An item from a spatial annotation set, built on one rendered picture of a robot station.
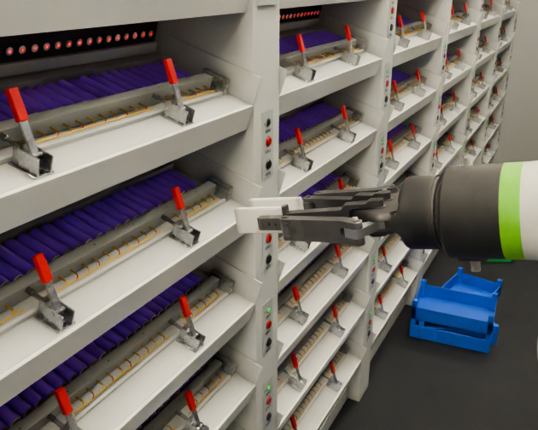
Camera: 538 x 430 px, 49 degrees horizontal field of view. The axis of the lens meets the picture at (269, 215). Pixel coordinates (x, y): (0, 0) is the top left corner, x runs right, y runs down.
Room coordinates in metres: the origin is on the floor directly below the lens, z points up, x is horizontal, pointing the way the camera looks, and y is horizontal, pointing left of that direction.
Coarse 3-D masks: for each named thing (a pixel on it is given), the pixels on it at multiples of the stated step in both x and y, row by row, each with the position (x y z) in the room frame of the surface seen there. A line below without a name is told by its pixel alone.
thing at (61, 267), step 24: (192, 192) 0.96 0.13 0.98; (144, 216) 0.85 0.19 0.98; (168, 216) 0.89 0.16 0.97; (96, 240) 0.76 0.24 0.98; (120, 240) 0.79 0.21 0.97; (144, 240) 0.81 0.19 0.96; (48, 264) 0.68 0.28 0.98; (72, 264) 0.70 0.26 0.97; (0, 288) 0.62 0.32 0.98; (24, 288) 0.63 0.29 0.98; (0, 312) 0.60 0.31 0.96
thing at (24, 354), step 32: (192, 160) 1.06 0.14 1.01; (224, 192) 1.01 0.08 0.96; (256, 192) 0.99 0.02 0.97; (160, 224) 0.88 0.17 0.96; (192, 224) 0.90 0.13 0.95; (224, 224) 0.93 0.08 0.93; (160, 256) 0.80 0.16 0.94; (192, 256) 0.83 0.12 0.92; (64, 288) 0.68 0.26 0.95; (96, 288) 0.69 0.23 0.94; (128, 288) 0.71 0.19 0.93; (160, 288) 0.77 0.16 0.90; (0, 320) 0.60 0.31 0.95; (32, 320) 0.61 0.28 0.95; (96, 320) 0.64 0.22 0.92; (0, 352) 0.55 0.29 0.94; (32, 352) 0.56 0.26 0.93; (64, 352) 0.60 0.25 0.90; (0, 384) 0.52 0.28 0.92
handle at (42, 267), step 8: (32, 256) 0.62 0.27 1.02; (40, 256) 0.62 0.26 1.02; (40, 264) 0.62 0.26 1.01; (40, 272) 0.61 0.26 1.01; (48, 272) 0.62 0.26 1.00; (40, 280) 0.62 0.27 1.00; (48, 280) 0.62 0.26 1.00; (48, 288) 0.61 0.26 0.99; (56, 296) 0.62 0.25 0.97; (56, 304) 0.61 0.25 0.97
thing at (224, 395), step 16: (224, 352) 1.03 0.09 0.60; (208, 368) 0.99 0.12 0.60; (224, 368) 1.01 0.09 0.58; (240, 368) 1.01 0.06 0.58; (256, 368) 1.00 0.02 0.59; (192, 384) 0.94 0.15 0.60; (208, 384) 0.97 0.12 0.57; (224, 384) 0.98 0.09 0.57; (240, 384) 0.99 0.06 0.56; (176, 400) 0.89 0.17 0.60; (192, 400) 0.86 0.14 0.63; (208, 400) 0.93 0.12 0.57; (224, 400) 0.94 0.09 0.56; (240, 400) 0.95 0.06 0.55; (160, 416) 0.85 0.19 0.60; (176, 416) 0.88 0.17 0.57; (192, 416) 0.86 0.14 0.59; (208, 416) 0.89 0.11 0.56; (224, 416) 0.90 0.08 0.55
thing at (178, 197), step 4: (176, 188) 0.86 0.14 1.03; (172, 192) 0.85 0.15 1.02; (176, 192) 0.85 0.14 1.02; (180, 192) 0.86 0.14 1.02; (176, 196) 0.85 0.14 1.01; (180, 196) 0.86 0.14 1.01; (176, 200) 0.85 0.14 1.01; (180, 200) 0.85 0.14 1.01; (176, 204) 0.85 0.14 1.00; (180, 204) 0.85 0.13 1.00; (180, 208) 0.85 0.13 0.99; (180, 212) 0.85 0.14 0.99; (184, 212) 0.85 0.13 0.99; (184, 216) 0.85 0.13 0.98; (184, 220) 0.85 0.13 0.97; (184, 224) 0.85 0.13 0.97; (188, 224) 0.85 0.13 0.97; (184, 228) 0.85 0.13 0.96; (188, 228) 0.85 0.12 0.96
